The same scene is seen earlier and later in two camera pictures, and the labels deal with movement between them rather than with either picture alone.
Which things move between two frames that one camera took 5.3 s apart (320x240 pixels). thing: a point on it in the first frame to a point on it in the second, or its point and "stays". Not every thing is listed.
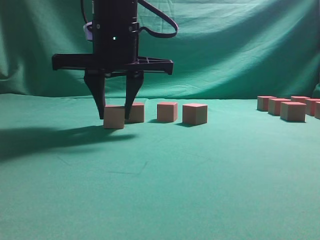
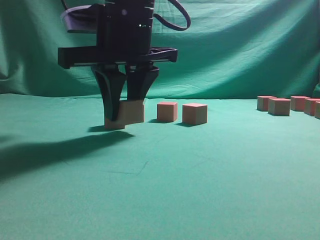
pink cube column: (167, 111) stays
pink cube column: (317, 109) to (131, 111)
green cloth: (205, 164) stays
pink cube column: (293, 111) to (317, 110)
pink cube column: (195, 114) stays
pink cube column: (114, 116) stays
